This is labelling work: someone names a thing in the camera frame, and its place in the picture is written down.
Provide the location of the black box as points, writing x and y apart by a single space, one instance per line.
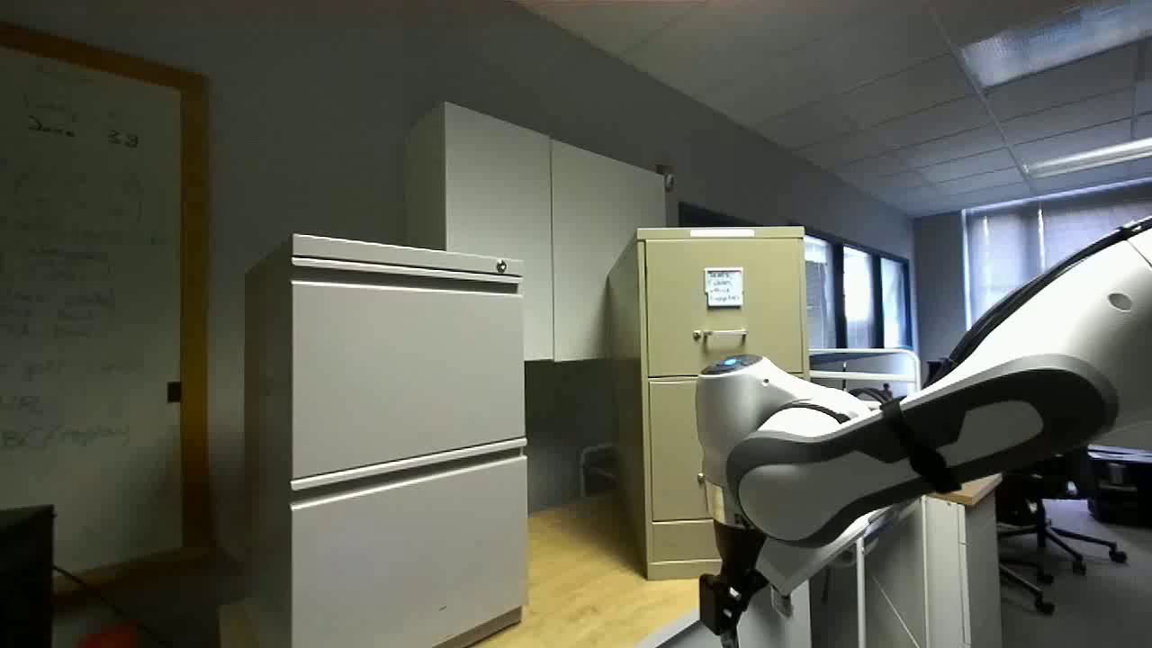
24 579

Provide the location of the wood framed whiteboard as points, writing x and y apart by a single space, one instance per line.
82 300

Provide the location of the beige metal file cabinet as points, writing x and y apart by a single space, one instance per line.
624 419

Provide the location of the black office chair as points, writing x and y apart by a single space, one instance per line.
1030 526

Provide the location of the silver cabinet lock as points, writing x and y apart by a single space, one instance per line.
500 268

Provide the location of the fluorescent ceiling light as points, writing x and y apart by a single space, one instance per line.
1092 155

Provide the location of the grey lateral cabinet drawer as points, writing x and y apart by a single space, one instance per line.
409 564
409 373

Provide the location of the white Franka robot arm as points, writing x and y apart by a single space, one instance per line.
1020 363

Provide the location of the ceiling light panel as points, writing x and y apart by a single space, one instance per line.
1054 41

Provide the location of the grey lateral file cabinet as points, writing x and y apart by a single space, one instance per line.
271 479

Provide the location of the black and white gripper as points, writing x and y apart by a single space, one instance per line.
729 589

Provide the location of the beige drawer with paper label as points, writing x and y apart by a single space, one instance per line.
670 311

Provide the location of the white wall cabinet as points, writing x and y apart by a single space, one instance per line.
506 227

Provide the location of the window with blinds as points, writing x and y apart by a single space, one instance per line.
1002 255

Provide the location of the white paper label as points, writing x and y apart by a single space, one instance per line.
722 285

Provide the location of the white side table wooden top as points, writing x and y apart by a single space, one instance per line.
949 579

